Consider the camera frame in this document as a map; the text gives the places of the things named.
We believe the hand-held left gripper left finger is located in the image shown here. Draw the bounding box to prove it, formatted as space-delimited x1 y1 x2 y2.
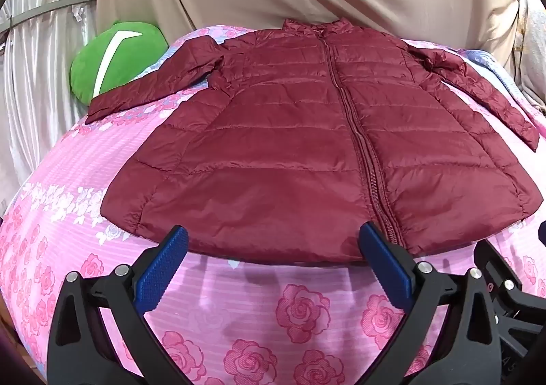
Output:
46 224 190 385

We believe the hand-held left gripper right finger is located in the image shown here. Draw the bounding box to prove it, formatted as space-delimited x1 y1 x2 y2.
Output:
359 222 503 385

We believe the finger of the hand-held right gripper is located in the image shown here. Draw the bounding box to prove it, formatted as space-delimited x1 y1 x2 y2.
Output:
475 239 530 314

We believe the maroon puffer jacket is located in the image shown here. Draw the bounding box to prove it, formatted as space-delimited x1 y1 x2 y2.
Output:
85 18 543 264

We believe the pink and blue floral bedsheet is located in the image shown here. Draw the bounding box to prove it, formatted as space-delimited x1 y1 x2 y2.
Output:
0 24 546 385

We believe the green pillow with white stripe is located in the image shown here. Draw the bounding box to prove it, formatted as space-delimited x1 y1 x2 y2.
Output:
70 22 170 106

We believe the white lace cloth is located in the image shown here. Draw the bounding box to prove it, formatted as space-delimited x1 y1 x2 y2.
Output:
512 0 546 118

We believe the silver satin curtain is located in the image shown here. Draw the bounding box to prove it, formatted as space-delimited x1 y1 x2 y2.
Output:
0 0 101 215

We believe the grey metal rod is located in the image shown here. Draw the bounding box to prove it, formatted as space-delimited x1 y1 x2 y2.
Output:
0 0 97 33

